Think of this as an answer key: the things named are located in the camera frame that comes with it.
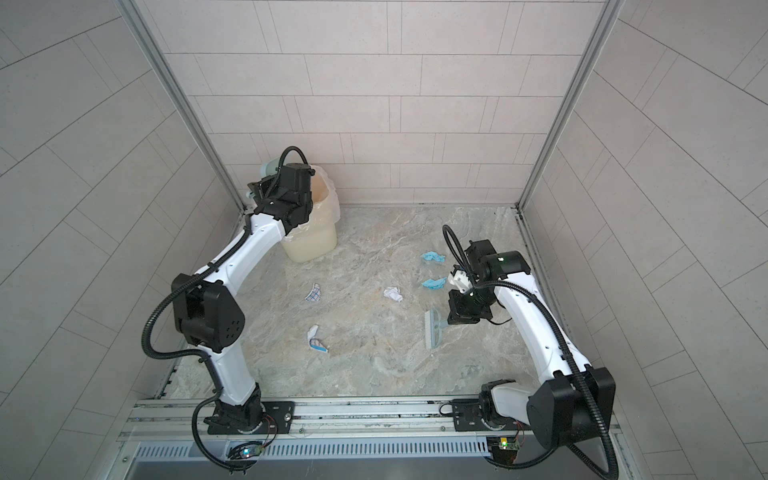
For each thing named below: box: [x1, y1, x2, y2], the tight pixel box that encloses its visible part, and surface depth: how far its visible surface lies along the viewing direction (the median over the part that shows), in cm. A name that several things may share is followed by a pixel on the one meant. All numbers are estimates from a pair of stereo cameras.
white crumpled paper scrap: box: [383, 287, 403, 302], surface depth 94 cm
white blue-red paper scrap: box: [307, 325, 330, 354], surface depth 84 cm
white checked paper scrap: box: [304, 283, 321, 302], surface depth 93 cm
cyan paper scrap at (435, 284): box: [421, 277, 447, 290], surface depth 96 cm
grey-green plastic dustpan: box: [260, 157, 280, 178], surface depth 79 cm
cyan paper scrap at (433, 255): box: [420, 251, 447, 262], surface depth 102 cm
